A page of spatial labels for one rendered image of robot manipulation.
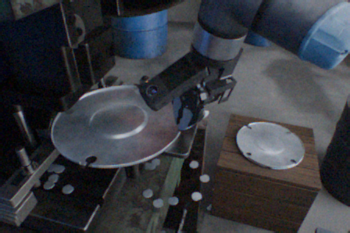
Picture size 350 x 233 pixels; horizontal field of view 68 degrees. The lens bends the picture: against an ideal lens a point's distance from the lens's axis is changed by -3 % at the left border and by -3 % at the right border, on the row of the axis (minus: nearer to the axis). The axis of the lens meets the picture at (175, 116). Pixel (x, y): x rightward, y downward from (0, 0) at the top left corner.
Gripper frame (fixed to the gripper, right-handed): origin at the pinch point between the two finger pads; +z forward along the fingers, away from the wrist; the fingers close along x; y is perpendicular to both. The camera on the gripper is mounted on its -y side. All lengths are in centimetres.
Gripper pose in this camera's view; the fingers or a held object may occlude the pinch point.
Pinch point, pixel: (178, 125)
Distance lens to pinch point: 55.8
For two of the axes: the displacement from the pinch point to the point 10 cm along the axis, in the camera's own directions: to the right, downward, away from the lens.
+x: -5.1, -7.3, 4.5
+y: 8.4, -3.2, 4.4
